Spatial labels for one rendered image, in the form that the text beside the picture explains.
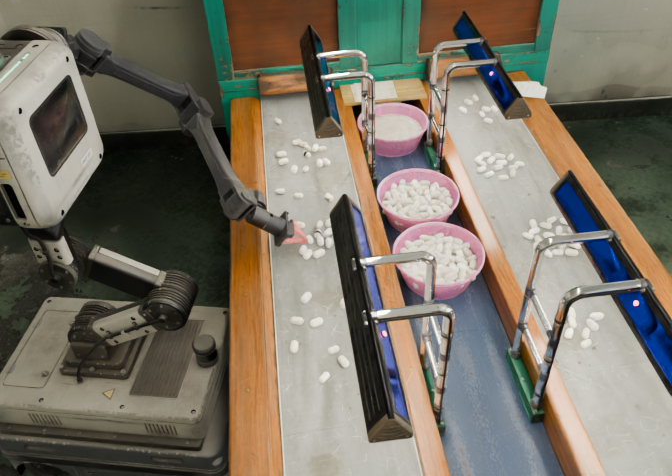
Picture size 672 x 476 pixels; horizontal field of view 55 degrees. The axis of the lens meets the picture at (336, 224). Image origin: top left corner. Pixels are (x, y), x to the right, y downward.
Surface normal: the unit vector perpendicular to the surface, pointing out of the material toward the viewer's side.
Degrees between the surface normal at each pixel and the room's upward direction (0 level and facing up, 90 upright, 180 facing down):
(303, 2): 90
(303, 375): 0
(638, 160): 0
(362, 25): 90
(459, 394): 0
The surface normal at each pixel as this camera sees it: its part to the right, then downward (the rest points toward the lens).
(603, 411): -0.04, -0.75
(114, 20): 0.06, 0.66
